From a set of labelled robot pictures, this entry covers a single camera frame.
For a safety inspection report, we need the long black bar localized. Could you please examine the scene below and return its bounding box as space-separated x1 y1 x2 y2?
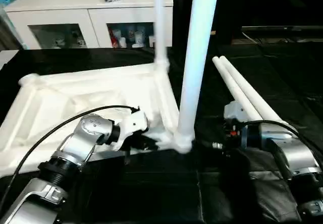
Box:
241 26 323 31

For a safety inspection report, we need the white plastic table leg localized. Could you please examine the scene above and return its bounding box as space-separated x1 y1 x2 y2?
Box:
219 55 283 123
152 0 170 71
176 0 220 145
211 57 263 121

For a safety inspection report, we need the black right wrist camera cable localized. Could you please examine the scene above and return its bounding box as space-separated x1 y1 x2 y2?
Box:
242 120 323 164

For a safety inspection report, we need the black left wrist camera cable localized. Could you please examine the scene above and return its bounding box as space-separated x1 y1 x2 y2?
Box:
0 105 141 204

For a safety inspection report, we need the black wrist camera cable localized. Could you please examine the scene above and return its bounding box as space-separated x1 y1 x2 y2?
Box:
242 120 323 164
0 105 141 204

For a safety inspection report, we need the white plastic table top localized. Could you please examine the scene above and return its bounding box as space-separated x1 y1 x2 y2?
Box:
0 60 195 179

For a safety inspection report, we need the white cabinet with glass doors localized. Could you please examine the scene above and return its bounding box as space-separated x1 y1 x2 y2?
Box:
5 0 174 49

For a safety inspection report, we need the black mat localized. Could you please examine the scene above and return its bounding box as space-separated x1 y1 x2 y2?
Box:
0 46 323 224

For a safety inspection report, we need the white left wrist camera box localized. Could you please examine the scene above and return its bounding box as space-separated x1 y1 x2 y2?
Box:
112 107 149 152

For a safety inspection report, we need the red and white bottle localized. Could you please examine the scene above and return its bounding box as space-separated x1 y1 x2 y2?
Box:
109 29 119 48

